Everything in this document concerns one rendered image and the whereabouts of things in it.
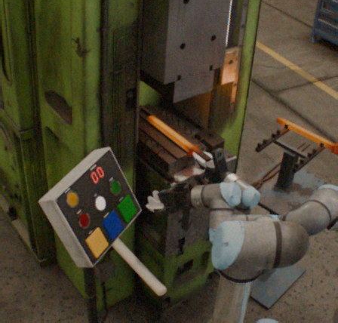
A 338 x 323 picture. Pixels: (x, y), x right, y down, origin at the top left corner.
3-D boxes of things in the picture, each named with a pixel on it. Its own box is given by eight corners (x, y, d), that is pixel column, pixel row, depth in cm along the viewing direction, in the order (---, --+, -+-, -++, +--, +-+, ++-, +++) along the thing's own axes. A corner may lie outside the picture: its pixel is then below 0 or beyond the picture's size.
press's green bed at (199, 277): (213, 284, 287) (223, 226, 259) (161, 315, 267) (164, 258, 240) (155, 229, 321) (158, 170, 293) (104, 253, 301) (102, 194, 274)
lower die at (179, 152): (204, 160, 229) (206, 144, 224) (167, 176, 218) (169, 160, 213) (148, 117, 255) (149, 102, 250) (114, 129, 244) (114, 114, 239)
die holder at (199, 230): (224, 226, 259) (237, 156, 233) (164, 259, 239) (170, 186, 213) (158, 170, 294) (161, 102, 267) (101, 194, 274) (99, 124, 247)
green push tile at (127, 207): (138, 211, 190) (129, 195, 188) (127, 223, 185) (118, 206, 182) (134, 211, 192) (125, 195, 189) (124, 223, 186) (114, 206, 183)
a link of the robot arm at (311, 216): (320, 246, 163) (213, 248, 199) (333, 229, 170) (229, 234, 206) (309, 216, 161) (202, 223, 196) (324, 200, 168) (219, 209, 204)
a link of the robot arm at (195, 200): (216, 199, 169) (205, 213, 163) (204, 200, 172) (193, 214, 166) (207, 179, 167) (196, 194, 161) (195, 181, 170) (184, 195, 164)
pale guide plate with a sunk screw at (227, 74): (235, 81, 234) (239, 47, 224) (221, 85, 229) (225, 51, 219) (231, 78, 236) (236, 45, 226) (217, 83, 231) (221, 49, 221)
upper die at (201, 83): (212, 90, 208) (214, 69, 203) (173, 103, 198) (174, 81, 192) (151, 51, 234) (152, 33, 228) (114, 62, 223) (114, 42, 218)
